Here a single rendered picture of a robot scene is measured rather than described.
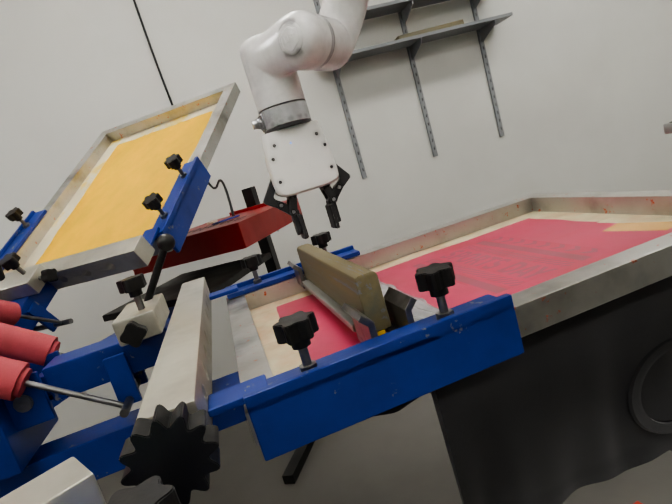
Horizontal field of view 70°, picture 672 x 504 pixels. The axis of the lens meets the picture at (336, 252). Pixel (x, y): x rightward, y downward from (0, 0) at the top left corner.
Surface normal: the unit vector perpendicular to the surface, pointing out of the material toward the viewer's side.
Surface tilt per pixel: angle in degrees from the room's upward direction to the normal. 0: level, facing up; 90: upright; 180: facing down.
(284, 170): 89
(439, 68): 90
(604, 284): 90
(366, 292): 90
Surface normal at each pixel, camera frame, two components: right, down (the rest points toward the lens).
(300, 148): 0.29, 0.19
